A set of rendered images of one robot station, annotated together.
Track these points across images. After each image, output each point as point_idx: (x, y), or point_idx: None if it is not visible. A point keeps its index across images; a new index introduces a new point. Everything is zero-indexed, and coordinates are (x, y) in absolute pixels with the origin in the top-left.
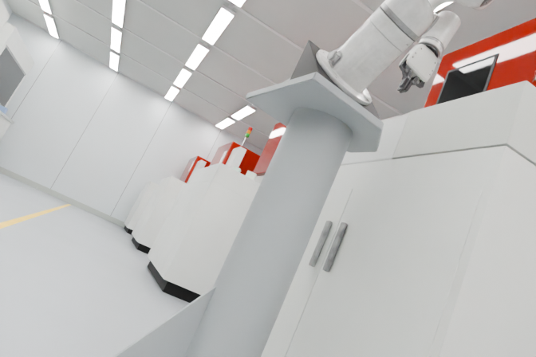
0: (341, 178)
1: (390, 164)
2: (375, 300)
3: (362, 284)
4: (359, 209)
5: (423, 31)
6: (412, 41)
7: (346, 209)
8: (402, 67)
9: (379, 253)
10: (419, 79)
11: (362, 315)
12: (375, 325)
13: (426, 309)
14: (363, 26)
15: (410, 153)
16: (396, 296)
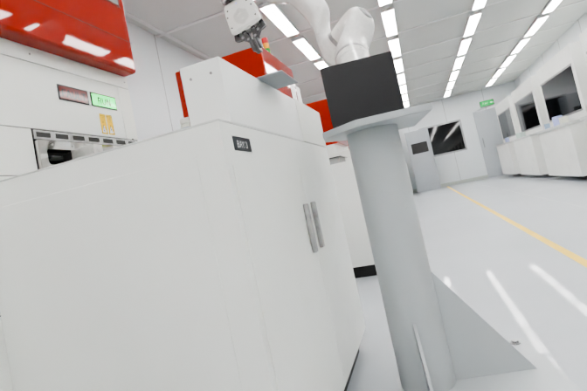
0: (286, 154)
1: (305, 147)
2: (336, 243)
3: (331, 238)
4: (310, 187)
5: None
6: None
7: (305, 188)
8: (265, 27)
9: (328, 216)
10: (240, 33)
11: (337, 254)
12: (341, 254)
13: (342, 231)
14: None
15: (308, 140)
16: (338, 233)
